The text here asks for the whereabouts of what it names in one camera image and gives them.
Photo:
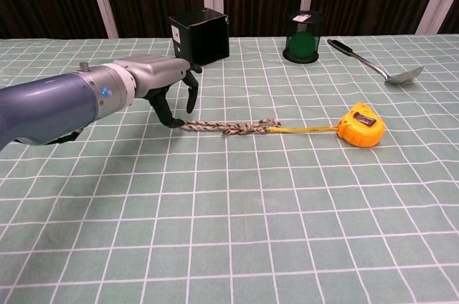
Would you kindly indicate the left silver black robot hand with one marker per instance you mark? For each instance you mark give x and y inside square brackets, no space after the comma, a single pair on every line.
[157,71]

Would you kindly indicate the yellow tape measure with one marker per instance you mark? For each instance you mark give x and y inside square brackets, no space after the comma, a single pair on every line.
[360,125]

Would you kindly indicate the left blue silver robot arm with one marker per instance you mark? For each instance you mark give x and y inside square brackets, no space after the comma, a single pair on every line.
[54,99]

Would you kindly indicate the black cardboard box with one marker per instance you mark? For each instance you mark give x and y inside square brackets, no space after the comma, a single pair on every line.
[201,37]

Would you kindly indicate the green checked tablecloth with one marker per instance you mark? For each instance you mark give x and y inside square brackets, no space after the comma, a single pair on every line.
[229,193]

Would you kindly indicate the black mesh pen holder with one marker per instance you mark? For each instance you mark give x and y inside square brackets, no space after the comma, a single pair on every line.
[303,37]

